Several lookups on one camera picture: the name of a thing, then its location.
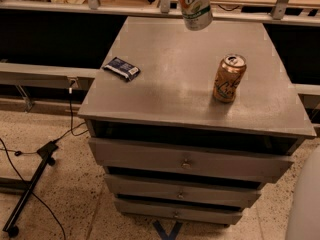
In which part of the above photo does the white green 7up can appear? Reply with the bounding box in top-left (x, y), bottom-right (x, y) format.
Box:
top-left (178, 0), bottom-right (212, 31)

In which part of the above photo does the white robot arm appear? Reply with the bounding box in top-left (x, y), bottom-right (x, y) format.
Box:
top-left (285, 146), bottom-right (320, 240)

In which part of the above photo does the gold soda can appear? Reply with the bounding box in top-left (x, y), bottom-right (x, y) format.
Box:
top-left (213, 54), bottom-right (247, 103)

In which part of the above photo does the grey drawer cabinet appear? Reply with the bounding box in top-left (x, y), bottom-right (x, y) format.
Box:
top-left (79, 17), bottom-right (315, 213)

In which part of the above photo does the dark blue snack packet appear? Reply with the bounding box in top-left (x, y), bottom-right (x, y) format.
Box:
top-left (102, 57), bottom-right (141, 81)

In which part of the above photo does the top grey drawer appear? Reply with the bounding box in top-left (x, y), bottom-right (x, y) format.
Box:
top-left (89, 138), bottom-right (293, 183)

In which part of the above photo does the grey drawer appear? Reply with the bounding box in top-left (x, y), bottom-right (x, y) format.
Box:
top-left (114, 198), bottom-right (242, 225)
top-left (89, 138), bottom-right (293, 183)
top-left (105, 174), bottom-right (261, 208)

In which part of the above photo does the middle grey drawer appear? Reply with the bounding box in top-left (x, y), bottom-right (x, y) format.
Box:
top-left (105, 174), bottom-right (261, 208)

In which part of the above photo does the bottom grey drawer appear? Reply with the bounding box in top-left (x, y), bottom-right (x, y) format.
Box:
top-left (114, 198), bottom-right (242, 225)

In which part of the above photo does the grey bench beam left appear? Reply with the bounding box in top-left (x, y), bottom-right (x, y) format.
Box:
top-left (0, 63), bottom-right (99, 90)

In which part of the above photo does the black cable on floor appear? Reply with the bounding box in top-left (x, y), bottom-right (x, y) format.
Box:
top-left (0, 78), bottom-right (90, 240)

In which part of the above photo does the grey metal shelf rail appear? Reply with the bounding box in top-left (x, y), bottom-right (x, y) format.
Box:
top-left (0, 0), bottom-right (320, 26)

